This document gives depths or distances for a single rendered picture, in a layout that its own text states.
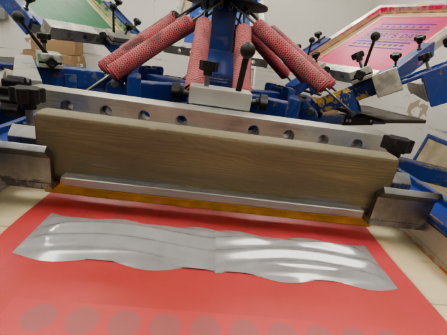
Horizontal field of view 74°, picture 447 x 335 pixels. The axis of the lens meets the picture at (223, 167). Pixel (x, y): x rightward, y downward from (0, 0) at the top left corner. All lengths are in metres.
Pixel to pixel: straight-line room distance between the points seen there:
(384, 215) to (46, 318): 0.35
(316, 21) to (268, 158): 4.38
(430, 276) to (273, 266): 0.18
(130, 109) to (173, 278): 0.37
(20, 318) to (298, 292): 0.22
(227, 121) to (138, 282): 0.36
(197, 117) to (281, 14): 4.07
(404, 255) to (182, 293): 0.26
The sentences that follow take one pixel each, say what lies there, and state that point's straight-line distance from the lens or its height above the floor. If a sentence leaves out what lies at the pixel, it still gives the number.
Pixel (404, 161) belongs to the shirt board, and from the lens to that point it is 1.04.
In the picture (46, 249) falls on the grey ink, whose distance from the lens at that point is 0.32.
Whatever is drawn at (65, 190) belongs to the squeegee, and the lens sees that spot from 0.40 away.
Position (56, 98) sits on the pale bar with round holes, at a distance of 0.62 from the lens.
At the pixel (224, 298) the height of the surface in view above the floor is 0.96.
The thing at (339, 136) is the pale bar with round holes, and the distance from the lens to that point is 0.62.
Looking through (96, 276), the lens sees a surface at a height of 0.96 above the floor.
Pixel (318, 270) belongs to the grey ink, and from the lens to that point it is 0.32.
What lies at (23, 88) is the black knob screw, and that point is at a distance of 0.50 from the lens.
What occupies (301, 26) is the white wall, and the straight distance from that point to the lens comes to 4.63.
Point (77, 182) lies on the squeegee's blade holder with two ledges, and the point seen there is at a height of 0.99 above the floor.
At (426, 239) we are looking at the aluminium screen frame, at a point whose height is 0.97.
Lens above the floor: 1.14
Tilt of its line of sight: 21 degrees down
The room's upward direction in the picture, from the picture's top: 9 degrees clockwise
